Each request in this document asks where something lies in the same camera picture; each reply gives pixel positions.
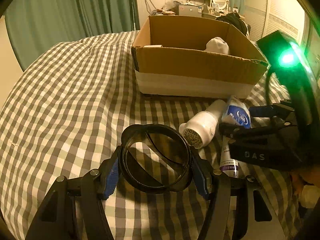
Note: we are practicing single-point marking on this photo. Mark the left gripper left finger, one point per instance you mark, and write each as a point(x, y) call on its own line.
point(56, 216)

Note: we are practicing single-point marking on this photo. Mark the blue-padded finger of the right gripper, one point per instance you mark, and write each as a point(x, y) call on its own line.
point(268, 111)
point(237, 132)

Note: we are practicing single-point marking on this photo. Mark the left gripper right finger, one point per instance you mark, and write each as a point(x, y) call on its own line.
point(254, 218)

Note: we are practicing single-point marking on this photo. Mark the blue tissue pack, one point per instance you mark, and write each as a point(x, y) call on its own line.
point(236, 113)

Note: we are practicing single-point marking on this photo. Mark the white bottle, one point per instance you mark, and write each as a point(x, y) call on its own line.
point(200, 129)

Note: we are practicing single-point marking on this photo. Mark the white purple tube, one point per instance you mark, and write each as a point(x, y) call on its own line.
point(228, 165)

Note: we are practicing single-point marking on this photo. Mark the cardboard box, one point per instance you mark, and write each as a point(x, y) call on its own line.
point(170, 59)

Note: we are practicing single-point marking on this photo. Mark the black clothes on chair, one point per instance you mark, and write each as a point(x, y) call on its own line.
point(234, 19)

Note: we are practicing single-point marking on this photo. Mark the white louvered wardrobe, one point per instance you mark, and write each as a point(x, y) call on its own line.
point(267, 16)

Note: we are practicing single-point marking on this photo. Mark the silver mini fridge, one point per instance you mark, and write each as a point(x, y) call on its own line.
point(189, 10)

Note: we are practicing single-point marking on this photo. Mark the large green curtain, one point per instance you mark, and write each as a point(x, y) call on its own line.
point(34, 26)

